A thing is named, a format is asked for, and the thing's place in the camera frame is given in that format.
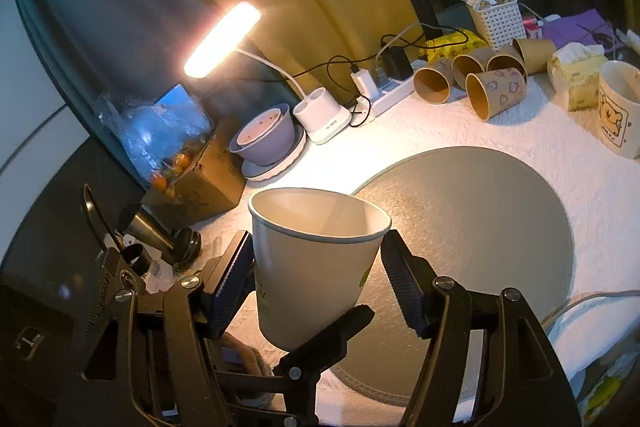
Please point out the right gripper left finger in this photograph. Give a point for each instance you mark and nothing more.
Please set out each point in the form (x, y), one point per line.
(227, 281)

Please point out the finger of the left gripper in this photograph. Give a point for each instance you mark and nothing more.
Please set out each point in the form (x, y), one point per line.
(296, 376)

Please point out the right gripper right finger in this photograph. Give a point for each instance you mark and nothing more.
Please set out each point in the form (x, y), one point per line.
(412, 280)

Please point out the white paper cup green print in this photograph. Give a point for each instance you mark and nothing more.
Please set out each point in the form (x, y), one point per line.
(313, 252)

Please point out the brown paper cup leftmost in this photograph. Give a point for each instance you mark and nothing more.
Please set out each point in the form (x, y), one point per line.
(434, 82)

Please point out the brown printed paper cup front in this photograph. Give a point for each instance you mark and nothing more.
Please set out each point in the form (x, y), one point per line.
(491, 93)

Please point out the brown paper cup rightmost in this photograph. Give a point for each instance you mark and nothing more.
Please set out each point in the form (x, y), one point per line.
(535, 53)

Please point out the steel flask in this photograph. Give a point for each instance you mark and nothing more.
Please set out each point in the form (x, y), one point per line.
(179, 249)

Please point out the round grey mat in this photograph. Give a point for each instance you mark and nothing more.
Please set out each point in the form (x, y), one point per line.
(480, 216)

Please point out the brown cardboard box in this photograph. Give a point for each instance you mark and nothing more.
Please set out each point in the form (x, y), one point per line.
(212, 184)

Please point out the white scalloped plate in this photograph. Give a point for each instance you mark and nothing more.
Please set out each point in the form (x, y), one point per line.
(255, 173)

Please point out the purple bowl with pink lid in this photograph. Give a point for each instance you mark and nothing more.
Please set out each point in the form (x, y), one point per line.
(267, 137)

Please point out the plastic bag of fruit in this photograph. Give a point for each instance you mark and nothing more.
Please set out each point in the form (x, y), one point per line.
(159, 138)

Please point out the white desk lamp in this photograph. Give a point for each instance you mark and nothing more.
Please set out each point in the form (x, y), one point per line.
(316, 109)

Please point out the white power strip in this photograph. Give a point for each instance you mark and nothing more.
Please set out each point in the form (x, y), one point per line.
(391, 94)

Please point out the white USB charger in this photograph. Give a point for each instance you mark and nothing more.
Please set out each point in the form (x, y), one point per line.
(364, 82)

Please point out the black power adapter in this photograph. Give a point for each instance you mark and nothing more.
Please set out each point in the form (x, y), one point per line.
(396, 63)

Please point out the yellow snack packet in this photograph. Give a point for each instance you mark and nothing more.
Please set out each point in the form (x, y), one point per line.
(449, 46)

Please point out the yellow tissue pack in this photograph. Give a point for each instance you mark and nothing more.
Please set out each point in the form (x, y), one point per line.
(574, 74)

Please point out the white lattice basket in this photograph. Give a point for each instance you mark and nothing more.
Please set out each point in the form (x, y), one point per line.
(498, 22)

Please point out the white ceramic bear mug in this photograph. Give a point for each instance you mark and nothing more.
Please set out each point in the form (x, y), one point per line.
(619, 108)

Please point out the pink small box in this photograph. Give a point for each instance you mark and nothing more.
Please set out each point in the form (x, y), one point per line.
(532, 28)

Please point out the purple notebook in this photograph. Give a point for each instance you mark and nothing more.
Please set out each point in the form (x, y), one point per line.
(564, 30)

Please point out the black scissors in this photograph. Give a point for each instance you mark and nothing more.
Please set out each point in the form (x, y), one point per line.
(603, 35)

